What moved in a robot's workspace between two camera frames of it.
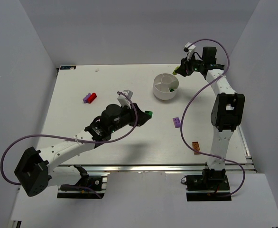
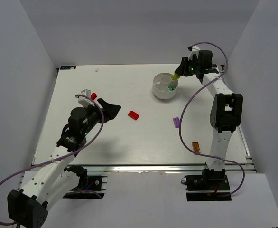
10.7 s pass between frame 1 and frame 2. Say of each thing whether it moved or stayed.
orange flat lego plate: stayed
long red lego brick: stayed
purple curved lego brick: stayed
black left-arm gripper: moved
